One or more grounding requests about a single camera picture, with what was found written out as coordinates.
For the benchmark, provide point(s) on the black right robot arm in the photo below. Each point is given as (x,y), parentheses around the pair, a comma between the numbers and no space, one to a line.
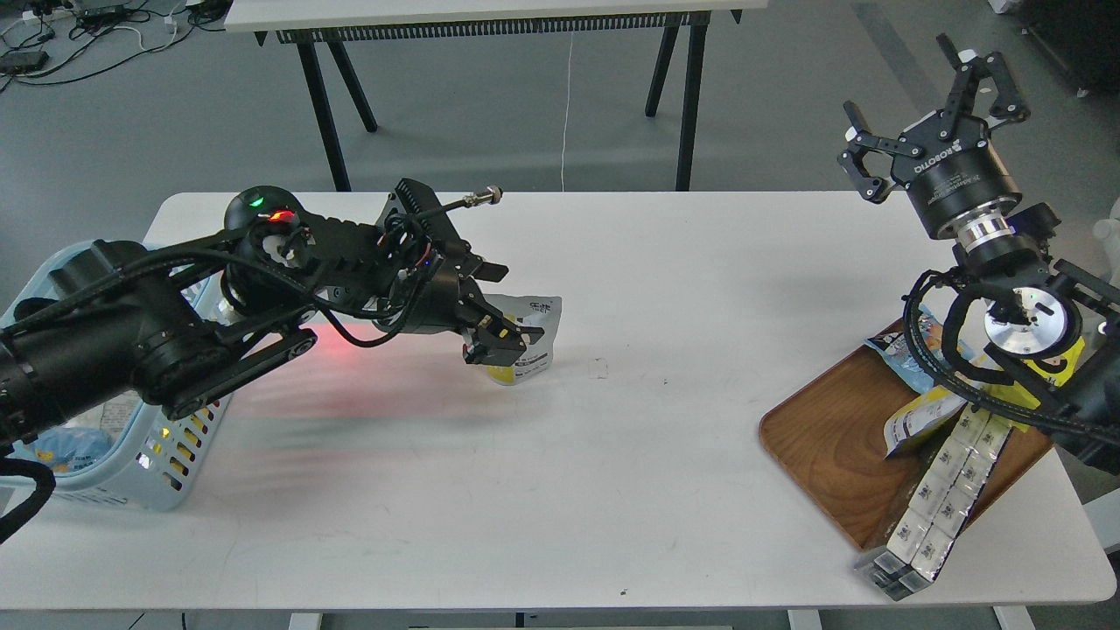
(1009,329)

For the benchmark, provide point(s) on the black power adapter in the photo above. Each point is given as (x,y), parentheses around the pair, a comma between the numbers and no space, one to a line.
(23,61)

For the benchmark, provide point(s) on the black barcode scanner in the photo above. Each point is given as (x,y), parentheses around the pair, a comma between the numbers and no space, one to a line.
(267,210)

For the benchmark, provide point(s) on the yellow white snack pouch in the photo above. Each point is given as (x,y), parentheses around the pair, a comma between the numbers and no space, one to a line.
(917,420)
(541,312)

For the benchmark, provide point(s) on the yellow snack pack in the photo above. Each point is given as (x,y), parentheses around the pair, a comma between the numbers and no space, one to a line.
(1052,372)

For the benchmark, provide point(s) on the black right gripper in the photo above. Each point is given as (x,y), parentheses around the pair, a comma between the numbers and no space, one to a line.
(958,188)

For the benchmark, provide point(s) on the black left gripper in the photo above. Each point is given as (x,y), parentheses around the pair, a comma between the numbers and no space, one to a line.
(449,301)

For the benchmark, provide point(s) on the brown wooden tray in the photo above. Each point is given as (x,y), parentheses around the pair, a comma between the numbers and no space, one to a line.
(829,437)

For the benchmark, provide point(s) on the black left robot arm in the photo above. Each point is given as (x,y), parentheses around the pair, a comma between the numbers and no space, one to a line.
(185,325)

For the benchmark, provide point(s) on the light blue plastic basket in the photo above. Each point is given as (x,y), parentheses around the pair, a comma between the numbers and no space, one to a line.
(153,460)

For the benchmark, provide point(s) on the blue snack bag in basket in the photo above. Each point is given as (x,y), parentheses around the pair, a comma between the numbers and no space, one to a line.
(67,449)

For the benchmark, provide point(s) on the white boxed snack multipack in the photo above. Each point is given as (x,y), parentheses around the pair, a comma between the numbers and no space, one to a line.
(911,543)

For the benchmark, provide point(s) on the white background table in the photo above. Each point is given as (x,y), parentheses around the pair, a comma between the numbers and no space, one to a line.
(332,24)

